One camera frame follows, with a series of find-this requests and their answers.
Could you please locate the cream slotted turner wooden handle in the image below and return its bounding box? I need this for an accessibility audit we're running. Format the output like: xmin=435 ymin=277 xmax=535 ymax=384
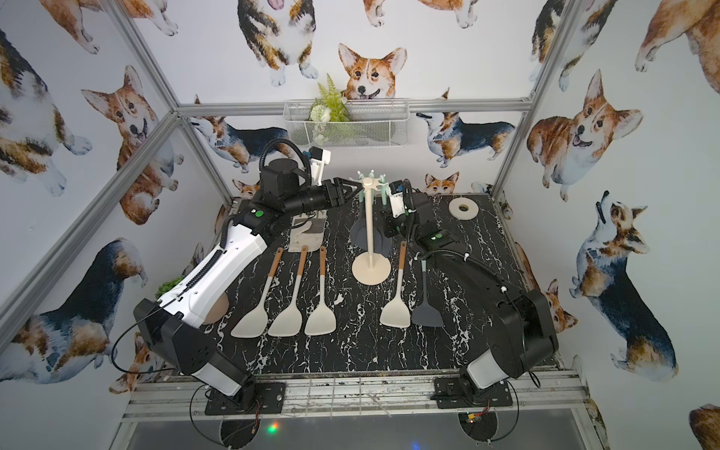
xmin=380 ymin=241 xmax=411 ymax=329

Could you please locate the cream spatula wooden handle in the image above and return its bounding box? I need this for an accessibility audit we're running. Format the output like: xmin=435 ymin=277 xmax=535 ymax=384
xmin=268 ymin=246 xmax=309 ymax=338

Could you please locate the grey spatula mint handle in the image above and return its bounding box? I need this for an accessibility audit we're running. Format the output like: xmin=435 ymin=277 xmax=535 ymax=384
xmin=411 ymin=260 xmax=444 ymax=328

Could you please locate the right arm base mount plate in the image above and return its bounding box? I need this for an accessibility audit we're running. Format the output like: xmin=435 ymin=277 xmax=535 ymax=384
xmin=430 ymin=376 xmax=514 ymax=410

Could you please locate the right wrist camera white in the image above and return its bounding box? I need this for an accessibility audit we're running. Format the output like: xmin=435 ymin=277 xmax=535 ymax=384
xmin=388 ymin=181 xmax=405 ymax=218

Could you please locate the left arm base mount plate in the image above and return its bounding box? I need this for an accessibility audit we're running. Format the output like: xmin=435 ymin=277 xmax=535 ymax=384
xmin=204 ymin=382 xmax=287 ymax=416

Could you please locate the fern and white flower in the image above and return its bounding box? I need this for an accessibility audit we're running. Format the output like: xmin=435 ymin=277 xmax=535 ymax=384
xmin=309 ymin=74 xmax=352 ymax=144

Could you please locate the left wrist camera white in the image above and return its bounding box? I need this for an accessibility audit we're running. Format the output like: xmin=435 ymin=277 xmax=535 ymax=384
xmin=309 ymin=146 xmax=331 ymax=186

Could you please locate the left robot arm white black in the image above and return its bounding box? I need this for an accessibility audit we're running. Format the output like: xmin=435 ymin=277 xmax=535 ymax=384
xmin=133 ymin=138 xmax=362 ymax=410

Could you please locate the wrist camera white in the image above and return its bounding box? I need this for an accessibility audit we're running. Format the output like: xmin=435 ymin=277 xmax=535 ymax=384
xmin=388 ymin=181 xmax=405 ymax=218
xmin=309 ymin=146 xmax=331 ymax=186

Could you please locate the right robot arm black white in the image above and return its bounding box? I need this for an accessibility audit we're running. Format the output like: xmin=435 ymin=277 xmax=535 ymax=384
xmin=382 ymin=179 xmax=559 ymax=392

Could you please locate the white tape roll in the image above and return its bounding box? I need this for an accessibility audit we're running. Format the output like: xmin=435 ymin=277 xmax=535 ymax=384
xmin=448 ymin=197 xmax=479 ymax=221

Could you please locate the cream spoon wooden handle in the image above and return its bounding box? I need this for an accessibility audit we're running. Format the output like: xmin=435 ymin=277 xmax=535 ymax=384
xmin=231 ymin=247 xmax=284 ymax=339

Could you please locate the green potted plant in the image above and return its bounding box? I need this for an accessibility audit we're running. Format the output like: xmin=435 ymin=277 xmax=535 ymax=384
xmin=155 ymin=277 xmax=183 ymax=300

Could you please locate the grey turner mint handle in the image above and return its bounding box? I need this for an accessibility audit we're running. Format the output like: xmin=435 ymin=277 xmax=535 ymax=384
xmin=378 ymin=182 xmax=388 ymax=206

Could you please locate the cream utensil rack stand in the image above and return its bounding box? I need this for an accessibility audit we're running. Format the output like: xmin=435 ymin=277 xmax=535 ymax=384
xmin=352 ymin=171 xmax=391 ymax=286

